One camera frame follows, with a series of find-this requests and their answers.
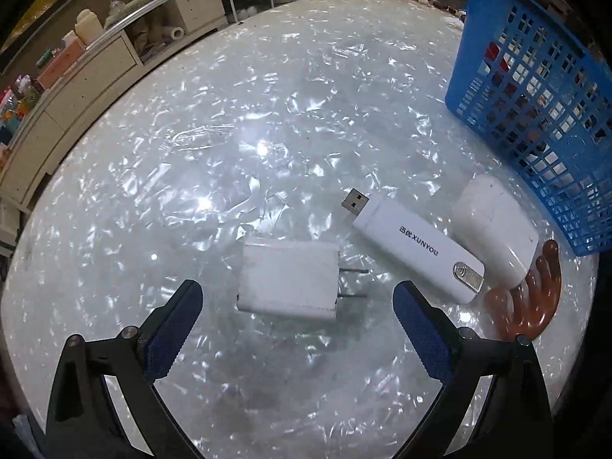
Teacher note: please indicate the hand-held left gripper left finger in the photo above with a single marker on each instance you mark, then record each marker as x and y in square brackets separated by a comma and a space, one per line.
[169, 339]

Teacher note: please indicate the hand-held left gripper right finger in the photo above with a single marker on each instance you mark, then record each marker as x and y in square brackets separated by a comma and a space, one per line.
[425, 334]

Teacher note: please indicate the white usb dongle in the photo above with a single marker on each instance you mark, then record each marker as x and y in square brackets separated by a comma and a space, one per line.
[411, 244]

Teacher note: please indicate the brown wooden claw massager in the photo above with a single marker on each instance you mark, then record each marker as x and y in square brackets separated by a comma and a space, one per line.
[521, 311]

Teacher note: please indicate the white rounded plastic case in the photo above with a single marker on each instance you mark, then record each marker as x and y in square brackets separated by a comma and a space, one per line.
[495, 227]

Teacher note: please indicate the white plug charger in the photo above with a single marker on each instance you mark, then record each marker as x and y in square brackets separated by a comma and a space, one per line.
[287, 279]

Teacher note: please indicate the blue plastic mesh basket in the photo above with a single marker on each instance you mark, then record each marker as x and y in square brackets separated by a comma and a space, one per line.
[545, 119]

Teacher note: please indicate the cream television cabinet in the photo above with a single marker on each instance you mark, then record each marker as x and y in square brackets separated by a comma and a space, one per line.
[86, 86]

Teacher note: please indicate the group of packets and bottles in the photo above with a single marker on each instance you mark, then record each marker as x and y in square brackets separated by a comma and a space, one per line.
[21, 105]

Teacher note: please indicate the orange cardboard box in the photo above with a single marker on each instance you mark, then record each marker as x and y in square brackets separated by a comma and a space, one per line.
[60, 64]

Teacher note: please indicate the white paper roll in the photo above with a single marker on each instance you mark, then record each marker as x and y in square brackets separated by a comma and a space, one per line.
[173, 33]

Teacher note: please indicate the cream lidded jar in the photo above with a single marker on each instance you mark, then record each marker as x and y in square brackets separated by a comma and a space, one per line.
[88, 28]

